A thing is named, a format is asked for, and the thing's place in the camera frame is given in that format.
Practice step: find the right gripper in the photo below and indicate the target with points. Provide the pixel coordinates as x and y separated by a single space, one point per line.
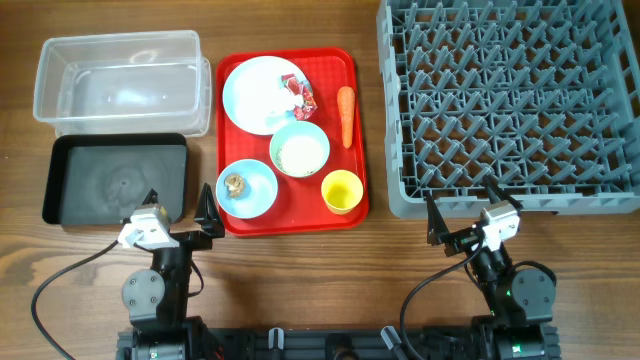
465 240

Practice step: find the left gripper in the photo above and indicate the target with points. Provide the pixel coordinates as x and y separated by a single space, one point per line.
206 218

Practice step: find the brown food scrap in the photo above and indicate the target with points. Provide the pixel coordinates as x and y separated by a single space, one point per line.
235 185

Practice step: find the small light blue bowl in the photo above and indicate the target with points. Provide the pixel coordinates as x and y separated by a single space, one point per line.
260 193

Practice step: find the yellow plastic cup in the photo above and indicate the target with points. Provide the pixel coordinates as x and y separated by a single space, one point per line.
342 191

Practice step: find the white rice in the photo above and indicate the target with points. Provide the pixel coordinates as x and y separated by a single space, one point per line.
300 156

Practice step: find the green bowl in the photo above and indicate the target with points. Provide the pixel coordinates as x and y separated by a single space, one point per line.
295 129

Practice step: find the white tissue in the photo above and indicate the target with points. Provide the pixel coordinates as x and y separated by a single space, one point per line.
280 107

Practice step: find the red wrapper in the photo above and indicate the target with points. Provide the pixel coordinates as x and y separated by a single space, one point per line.
303 88

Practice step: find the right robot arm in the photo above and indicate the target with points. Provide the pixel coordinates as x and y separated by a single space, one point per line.
520 296

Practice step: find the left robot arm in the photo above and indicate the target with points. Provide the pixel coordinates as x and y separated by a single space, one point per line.
157 298

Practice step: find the grey dishwasher rack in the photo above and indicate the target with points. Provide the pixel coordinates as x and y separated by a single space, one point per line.
542 96

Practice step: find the black plastic tray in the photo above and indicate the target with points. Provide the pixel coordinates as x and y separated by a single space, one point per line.
101 179

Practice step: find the clear plastic bin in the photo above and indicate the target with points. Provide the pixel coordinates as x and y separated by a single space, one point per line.
141 82

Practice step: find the large light blue plate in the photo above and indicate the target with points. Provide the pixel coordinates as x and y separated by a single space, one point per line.
247 88

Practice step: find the red serving tray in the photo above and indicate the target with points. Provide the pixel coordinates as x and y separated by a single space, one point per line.
299 206

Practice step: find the orange carrot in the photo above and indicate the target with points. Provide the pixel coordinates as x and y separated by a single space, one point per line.
346 99

